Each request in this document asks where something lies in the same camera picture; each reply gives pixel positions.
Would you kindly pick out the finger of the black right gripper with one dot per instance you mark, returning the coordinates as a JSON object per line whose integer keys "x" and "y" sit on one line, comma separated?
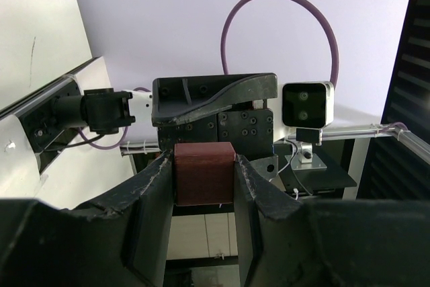
{"x": 181, "y": 100}

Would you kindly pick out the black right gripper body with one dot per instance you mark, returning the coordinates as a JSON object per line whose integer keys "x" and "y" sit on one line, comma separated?
{"x": 249, "y": 131}

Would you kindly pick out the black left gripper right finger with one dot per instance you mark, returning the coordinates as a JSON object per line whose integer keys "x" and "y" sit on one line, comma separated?
{"x": 282, "y": 241}

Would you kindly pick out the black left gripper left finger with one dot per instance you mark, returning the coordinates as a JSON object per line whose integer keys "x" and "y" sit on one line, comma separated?
{"x": 119, "y": 238}

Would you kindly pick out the reddish brown wood cube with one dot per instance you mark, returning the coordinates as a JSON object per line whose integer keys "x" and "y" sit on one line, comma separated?
{"x": 204, "y": 173}

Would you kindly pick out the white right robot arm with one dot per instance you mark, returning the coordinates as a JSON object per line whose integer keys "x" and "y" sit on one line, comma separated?
{"x": 103, "y": 111}

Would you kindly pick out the dark slatted panel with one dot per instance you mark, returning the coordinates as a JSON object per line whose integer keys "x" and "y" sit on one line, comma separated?
{"x": 391, "y": 170}

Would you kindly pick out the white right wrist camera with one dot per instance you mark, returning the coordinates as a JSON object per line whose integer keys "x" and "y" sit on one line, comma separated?
{"x": 308, "y": 105}

